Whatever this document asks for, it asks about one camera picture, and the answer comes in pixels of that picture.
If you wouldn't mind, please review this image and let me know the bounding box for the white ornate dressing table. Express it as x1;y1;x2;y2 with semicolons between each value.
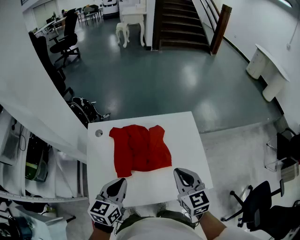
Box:
120;7;147;47

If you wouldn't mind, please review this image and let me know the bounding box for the black chrome-frame visitor chair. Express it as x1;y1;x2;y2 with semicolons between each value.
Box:
264;127;300;183

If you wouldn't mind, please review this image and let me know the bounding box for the white metal shelf rack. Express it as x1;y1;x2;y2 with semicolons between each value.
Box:
0;103;89;204

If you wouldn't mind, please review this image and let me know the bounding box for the person's right forearm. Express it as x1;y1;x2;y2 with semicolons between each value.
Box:
198;210;228;240

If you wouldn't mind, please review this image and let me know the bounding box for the person's left forearm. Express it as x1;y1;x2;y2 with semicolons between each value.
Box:
88;221;116;240

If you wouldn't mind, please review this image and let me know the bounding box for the white mobile machine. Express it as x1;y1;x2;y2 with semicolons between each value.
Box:
102;0;120;19

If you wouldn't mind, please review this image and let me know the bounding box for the white office desk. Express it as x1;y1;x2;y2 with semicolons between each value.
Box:
34;16;67;38

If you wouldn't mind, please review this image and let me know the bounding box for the teal black device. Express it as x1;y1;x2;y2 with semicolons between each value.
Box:
0;217;33;240

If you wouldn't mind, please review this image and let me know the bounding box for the person's right shoe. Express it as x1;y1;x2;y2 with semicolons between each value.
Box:
154;202;170;213

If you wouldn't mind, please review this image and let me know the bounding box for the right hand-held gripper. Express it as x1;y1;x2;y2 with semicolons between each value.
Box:
173;167;210;218

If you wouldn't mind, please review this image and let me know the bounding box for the black swivel office chair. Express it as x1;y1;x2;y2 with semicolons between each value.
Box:
220;179;285;233

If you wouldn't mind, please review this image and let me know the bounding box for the person's left shoe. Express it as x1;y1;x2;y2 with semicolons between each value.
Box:
127;206;143;218

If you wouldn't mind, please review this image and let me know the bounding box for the person's shoe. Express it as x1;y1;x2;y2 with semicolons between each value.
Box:
154;202;170;213
127;206;143;218

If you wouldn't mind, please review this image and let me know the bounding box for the brown wooden newel post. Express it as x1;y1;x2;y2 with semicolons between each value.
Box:
210;4;233;56

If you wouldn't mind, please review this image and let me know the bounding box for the white curved console table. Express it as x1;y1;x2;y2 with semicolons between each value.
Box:
246;43;291;103

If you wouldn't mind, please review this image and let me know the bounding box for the dark wooden staircase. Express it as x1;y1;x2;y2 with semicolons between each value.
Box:
152;0;211;51

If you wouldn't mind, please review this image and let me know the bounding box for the red shirt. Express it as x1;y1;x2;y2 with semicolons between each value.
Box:
109;124;173;178

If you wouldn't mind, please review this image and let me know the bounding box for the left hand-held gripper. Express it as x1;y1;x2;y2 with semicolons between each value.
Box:
88;177;128;227

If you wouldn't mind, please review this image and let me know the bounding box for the black backpack with white straps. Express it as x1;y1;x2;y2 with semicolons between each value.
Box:
67;96;111;128

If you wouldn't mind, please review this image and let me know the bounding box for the black office chair with headrest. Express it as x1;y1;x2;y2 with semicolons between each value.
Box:
49;10;81;68

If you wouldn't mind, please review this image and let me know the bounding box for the black wristwatch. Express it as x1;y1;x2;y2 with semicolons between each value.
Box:
93;221;115;234

